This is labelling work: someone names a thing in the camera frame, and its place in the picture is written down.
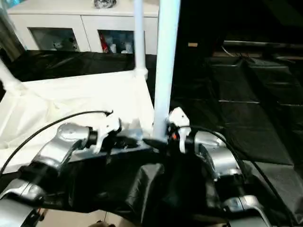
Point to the white plastic table top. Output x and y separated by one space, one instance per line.
71 94

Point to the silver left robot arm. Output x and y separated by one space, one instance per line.
68 134

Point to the black plastic mat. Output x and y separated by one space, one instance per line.
248 118

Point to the black case with yellow label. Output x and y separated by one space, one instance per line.
192 44

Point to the long grey metal bar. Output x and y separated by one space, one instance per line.
248 43

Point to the white cabinet with glass doors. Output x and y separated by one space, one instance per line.
82 21

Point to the shiny crumpled foil object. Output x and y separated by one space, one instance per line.
105 3

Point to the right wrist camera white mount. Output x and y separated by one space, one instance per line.
178 116

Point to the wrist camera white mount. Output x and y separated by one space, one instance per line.
178 116
109 123

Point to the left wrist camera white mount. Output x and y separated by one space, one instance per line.
109 123

